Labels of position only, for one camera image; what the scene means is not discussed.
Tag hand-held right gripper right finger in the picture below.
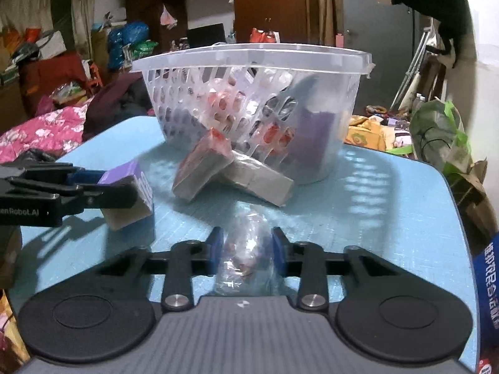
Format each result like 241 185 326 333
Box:
271 226 390 312

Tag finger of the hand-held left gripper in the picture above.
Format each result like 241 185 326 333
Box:
0 161 108 188
8 182 138 217

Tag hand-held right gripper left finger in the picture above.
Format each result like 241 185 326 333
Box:
95 227 225 312

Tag clear plastic packet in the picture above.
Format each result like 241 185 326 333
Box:
212 212 274 297

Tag purple box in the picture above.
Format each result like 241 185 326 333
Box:
97 160 156 230

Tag white plastic basket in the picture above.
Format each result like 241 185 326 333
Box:
130 43 375 185

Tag pink floral blanket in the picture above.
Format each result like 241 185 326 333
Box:
0 103 94 164

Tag grey wrapped box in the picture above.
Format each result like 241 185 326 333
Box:
218 152 295 207

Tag dark purple cloth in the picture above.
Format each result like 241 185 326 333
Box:
82 72 157 141

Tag red-topped box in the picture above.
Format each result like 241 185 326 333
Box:
172 128 235 202

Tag red cloth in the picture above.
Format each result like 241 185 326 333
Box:
19 52 92 113

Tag purple wrapped pack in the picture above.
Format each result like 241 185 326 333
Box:
292 76 340 180

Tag white cardboard box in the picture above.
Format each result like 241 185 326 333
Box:
35 29 67 61

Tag blue plastic sack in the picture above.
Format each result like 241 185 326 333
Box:
107 21 151 71

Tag yellow floral cloth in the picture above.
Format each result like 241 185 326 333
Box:
345 115 414 152

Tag beige curtain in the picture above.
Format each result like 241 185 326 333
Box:
0 0 96 59

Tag pink plastic bag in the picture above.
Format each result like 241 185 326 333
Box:
160 4 178 30

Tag black television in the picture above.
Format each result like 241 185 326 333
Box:
186 23 227 47

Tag green plastic bag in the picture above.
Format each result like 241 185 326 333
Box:
409 99 472 176

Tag brown paper bag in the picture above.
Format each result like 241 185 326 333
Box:
444 160 499 242

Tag blue bag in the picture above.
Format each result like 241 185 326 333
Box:
472 234 499 355

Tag red and white plastic bag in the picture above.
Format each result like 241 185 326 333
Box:
249 27 281 44

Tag metal crutch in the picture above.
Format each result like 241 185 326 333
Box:
390 16 435 113

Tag brown wooden wardrobe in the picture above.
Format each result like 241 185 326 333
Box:
125 0 344 53

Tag wooden sticks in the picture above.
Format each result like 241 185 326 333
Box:
304 0 344 47

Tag black garment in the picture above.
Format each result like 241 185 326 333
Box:
390 0 474 69

